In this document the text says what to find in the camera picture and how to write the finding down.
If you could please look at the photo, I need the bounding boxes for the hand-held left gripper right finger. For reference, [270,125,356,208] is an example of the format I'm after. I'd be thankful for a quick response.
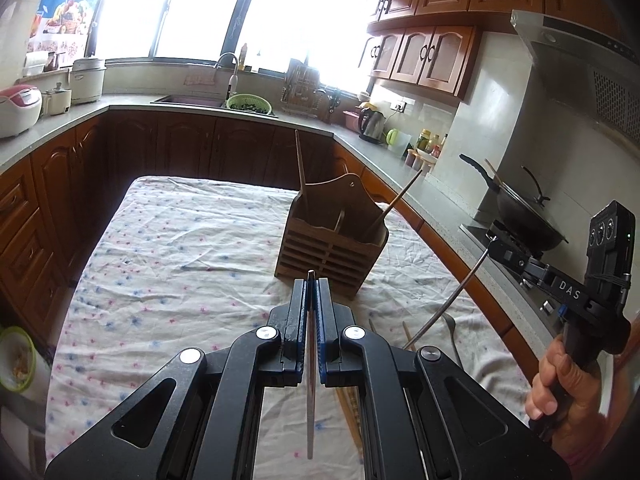
[316,279,573,480]

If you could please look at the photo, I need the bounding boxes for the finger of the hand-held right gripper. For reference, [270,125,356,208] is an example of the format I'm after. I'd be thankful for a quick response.
[489,250,523,281]
[490,235,538,261]

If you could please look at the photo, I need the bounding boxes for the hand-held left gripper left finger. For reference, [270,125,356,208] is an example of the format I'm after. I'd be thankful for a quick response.
[45,279,308,480]

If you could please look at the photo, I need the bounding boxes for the wooden utensil holder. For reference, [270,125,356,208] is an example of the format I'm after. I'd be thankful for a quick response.
[274,172,390,302]

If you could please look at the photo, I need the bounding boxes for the long-handled metal spoon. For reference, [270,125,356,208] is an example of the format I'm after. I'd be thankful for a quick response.
[402,247,493,352]

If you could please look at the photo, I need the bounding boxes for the person's right hand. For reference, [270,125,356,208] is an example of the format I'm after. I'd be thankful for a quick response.
[526,334,613,428]

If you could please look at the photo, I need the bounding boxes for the gas stove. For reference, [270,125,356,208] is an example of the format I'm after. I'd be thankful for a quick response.
[460,220,563,323]

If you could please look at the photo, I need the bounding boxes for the black wok with lid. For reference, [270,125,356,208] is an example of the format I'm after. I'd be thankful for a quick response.
[459,154,568,252]

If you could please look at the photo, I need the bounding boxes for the metal fork on table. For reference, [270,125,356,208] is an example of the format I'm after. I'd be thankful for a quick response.
[440,312,465,368]

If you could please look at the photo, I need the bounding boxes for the spice jar set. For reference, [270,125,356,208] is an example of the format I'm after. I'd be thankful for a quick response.
[405,149,438,171]

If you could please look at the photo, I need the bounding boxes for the floral white tablecloth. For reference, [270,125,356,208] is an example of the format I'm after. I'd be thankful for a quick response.
[45,175,506,480]

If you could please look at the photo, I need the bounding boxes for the green plastic jug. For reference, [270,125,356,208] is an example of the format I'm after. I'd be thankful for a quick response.
[386,128,413,158]

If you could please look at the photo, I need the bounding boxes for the steel electric kettle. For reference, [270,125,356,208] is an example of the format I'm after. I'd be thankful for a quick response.
[357,105,387,145]

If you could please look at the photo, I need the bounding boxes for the steel range hood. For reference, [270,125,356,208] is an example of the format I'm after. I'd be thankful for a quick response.
[510,9,640,143]

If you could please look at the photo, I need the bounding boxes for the wooden base cabinets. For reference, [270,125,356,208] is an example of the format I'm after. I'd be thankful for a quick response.
[0,110,516,361]

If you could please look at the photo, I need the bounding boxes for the green plastic colander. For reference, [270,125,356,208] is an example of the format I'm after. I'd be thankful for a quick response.
[226,94,272,115]

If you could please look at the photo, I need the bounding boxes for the kitchen sink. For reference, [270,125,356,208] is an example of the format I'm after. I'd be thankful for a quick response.
[151,92,231,109]

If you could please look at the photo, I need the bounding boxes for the metal kitchen faucet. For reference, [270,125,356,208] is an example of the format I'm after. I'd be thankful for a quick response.
[214,52,240,103]

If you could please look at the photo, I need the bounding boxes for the green rimmed bowl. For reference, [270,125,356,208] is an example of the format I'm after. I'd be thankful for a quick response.
[0,326,38,393]

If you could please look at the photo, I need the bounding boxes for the large white cooking pot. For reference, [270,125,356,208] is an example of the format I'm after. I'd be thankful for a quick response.
[70,56,107,106]

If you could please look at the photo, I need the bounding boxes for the kitchen window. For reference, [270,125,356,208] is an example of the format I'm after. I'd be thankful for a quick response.
[90,0,381,96]

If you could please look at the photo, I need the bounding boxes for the small white cooking pot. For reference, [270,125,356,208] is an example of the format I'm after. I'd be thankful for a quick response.
[42,82,72,116]

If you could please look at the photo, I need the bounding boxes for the pink white rice cooker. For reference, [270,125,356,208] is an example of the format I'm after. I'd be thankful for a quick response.
[0,85,43,139]

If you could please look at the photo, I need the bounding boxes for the wooden wall cabinets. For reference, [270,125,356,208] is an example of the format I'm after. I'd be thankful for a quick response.
[365,0,621,101]

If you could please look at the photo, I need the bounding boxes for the fruit and palm wall poster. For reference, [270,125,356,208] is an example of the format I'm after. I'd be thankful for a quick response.
[27,0,103,56]

